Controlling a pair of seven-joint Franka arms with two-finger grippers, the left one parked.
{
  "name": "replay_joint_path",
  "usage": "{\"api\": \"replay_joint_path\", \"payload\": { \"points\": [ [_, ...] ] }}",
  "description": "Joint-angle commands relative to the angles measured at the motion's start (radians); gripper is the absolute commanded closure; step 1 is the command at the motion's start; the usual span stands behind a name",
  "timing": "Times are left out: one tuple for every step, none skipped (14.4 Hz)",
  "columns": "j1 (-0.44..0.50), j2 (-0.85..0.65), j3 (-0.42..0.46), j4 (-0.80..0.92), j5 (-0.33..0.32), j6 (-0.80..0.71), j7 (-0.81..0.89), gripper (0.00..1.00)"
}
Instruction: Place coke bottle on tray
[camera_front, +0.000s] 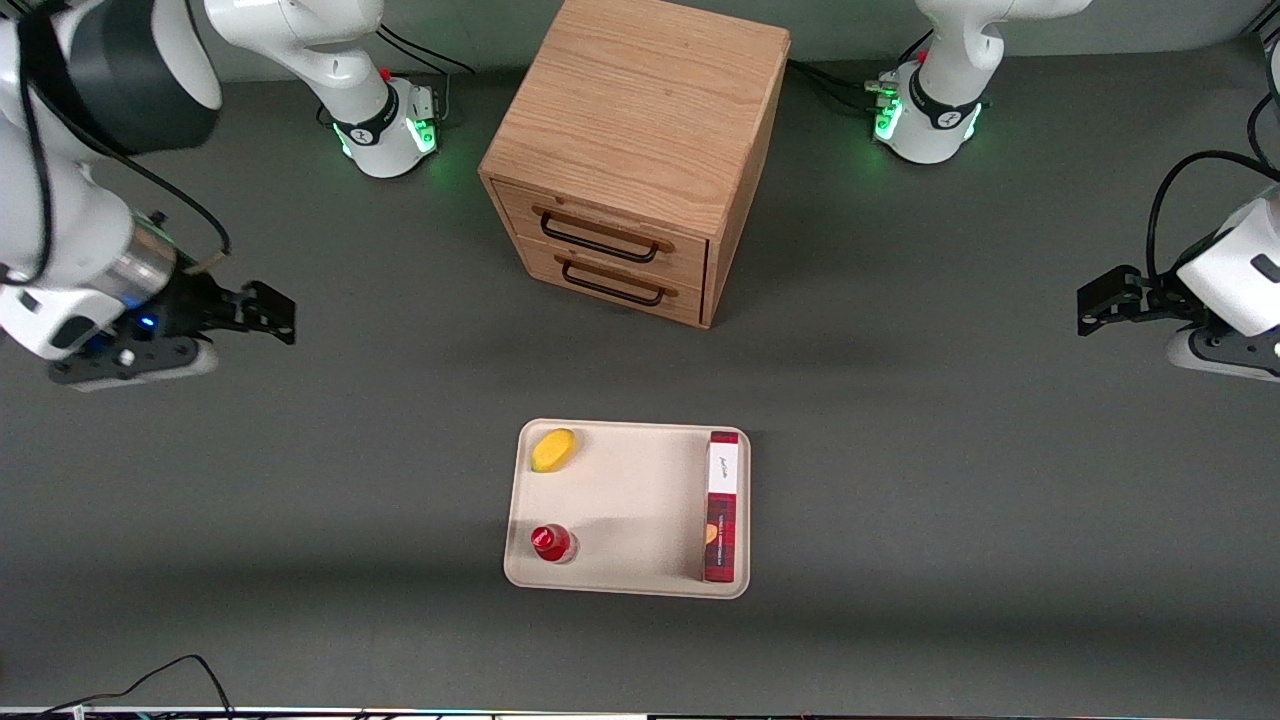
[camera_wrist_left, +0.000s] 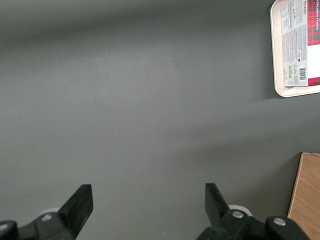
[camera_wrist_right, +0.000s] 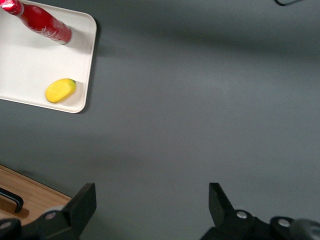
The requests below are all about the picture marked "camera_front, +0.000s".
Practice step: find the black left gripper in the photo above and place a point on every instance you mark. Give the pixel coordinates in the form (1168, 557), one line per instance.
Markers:
(1157, 296)

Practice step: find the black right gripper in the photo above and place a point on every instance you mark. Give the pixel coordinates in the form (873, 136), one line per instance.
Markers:
(192, 303)

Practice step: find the red coke bottle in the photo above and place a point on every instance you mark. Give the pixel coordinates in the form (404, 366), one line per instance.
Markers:
(549, 543)

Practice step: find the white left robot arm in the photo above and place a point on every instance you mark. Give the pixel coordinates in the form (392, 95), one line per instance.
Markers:
(940, 130)

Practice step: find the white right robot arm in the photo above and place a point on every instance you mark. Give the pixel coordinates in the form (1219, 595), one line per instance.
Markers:
(70, 220)

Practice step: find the beige plastic tray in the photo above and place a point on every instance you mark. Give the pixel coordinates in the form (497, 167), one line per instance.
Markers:
(640, 500)

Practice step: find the yellow lemon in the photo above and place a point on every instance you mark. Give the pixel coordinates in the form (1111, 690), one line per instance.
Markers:
(553, 450)

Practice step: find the wooden drawer front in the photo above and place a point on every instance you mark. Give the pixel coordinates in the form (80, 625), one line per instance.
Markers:
(690, 303)
(690, 262)

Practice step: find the wooden drawer cabinet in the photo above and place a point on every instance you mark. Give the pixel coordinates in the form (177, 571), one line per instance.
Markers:
(640, 110)

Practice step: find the red and white carton box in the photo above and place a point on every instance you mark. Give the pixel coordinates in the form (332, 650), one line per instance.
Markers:
(721, 510)

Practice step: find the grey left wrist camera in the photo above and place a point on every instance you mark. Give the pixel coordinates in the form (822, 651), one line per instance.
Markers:
(1225, 355)

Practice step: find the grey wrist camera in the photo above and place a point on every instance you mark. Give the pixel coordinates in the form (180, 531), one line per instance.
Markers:
(1225, 355)
(130, 362)

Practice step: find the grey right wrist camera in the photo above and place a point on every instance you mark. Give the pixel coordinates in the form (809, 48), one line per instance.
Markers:
(130, 362)

